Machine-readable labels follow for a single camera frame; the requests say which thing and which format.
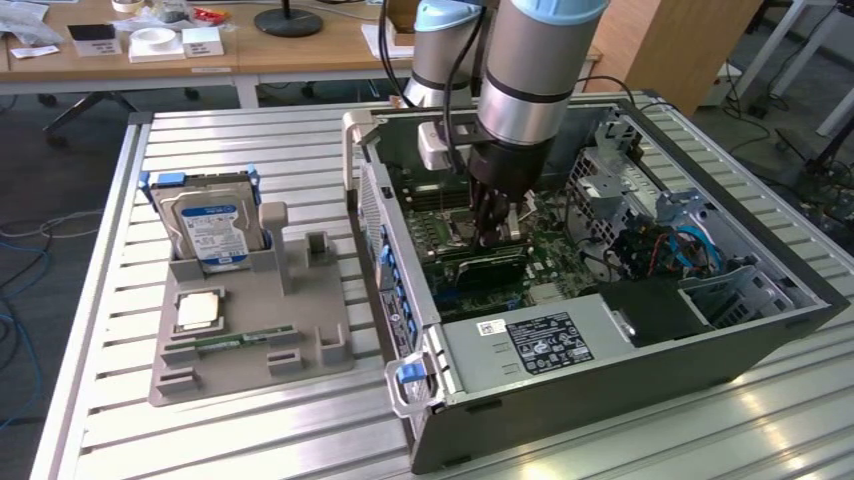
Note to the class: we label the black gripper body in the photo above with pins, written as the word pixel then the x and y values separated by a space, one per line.
pixel 504 165

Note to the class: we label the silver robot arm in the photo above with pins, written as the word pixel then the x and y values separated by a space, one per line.
pixel 534 75

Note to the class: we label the CPU socket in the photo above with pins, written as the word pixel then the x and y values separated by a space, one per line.
pixel 461 227

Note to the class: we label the metal socket cover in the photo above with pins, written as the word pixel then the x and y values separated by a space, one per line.
pixel 529 207

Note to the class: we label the dark RAM stick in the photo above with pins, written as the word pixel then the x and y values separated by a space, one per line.
pixel 446 255

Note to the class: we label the green motherboard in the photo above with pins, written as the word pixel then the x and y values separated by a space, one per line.
pixel 548 260

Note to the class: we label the silver chipset heatsink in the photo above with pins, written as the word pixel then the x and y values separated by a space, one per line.
pixel 548 295

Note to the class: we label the tall metal disk bay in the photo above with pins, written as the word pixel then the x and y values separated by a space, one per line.
pixel 614 200

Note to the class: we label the black drive power connector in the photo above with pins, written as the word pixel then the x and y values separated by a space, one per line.
pixel 637 255

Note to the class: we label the white paper sheet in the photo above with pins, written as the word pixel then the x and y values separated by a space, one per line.
pixel 401 50

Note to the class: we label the grey power supply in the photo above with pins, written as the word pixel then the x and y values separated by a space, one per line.
pixel 481 360

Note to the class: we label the black plastic air shroud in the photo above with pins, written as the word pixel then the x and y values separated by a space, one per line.
pixel 654 315

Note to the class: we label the blue case release latch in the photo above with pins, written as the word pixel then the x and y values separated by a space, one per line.
pixel 409 375

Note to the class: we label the brown cardboard box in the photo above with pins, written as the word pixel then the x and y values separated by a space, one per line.
pixel 401 17

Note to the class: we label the wooden cabinet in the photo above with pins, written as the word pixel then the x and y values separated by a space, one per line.
pixel 668 50

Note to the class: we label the wooden desk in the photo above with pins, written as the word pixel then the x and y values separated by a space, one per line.
pixel 301 55

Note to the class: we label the grey parts rack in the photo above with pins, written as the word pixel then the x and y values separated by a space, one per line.
pixel 267 310

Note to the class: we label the black PC case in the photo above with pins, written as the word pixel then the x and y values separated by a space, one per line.
pixel 601 400

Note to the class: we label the low metal disk bay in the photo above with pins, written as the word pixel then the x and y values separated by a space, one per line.
pixel 734 300

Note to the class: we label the hard disk with blue carrier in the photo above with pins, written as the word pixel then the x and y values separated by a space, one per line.
pixel 210 230

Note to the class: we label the black round lamp base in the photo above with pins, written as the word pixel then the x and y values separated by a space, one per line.
pixel 289 24

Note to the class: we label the green RAM stick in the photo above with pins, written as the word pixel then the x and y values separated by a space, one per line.
pixel 227 340

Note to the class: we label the silver CPU chip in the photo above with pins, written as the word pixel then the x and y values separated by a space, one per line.
pixel 199 310

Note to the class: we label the plain white box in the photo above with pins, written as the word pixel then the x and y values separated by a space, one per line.
pixel 202 42

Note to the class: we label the red packet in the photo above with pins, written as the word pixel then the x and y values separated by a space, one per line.
pixel 209 14

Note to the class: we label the flat white box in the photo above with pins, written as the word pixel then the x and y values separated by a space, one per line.
pixel 157 56

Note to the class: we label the clear bag with dark parts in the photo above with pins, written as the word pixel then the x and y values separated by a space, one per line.
pixel 170 15

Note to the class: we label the white tape roll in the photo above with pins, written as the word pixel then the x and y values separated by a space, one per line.
pixel 153 37

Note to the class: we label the beige masking tape roll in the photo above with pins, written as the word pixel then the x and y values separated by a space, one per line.
pixel 126 6

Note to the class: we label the white box with black top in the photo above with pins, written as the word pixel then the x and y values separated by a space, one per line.
pixel 94 40

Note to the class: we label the black office chair base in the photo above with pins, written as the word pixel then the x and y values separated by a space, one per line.
pixel 57 139

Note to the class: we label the white card with red print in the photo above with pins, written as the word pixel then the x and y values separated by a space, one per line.
pixel 35 51

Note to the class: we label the crumpled clear plastic bag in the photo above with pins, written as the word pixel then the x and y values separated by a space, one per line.
pixel 27 25

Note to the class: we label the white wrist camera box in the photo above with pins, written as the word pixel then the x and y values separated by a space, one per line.
pixel 434 145

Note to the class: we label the white desk frame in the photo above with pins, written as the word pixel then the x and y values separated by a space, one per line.
pixel 768 45

